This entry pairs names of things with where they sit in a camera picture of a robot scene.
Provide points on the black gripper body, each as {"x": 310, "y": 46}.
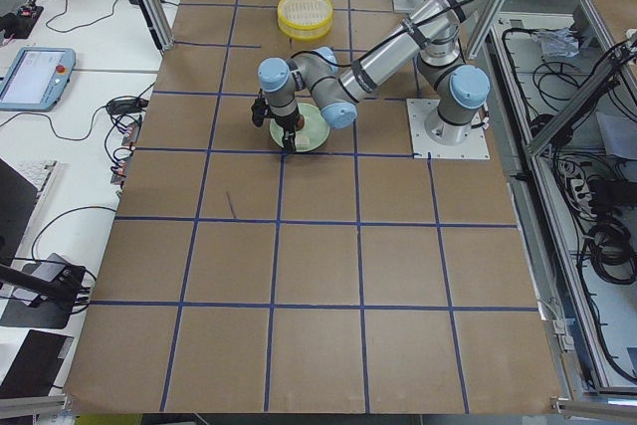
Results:
{"x": 286, "y": 123}

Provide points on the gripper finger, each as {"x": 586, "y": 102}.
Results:
{"x": 292, "y": 142}
{"x": 286, "y": 140}

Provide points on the lower yellow steamer layer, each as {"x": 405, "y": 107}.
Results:
{"x": 305, "y": 20}

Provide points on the dark red bun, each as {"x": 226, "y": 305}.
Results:
{"x": 301, "y": 122}

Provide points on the light green plate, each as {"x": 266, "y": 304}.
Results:
{"x": 315, "y": 131}

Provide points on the black power brick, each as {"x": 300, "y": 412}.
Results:
{"x": 126, "y": 106}

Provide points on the white keyboard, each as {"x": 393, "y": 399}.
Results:
{"x": 40, "y": 173}

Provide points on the blue teach pendant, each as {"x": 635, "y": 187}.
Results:
{"x": 37, "y": 79}

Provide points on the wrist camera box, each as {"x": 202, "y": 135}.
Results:
{"x": 260, "y": 111}

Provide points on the aluminium side frame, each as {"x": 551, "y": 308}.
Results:
{"x": 566, "y": 74}

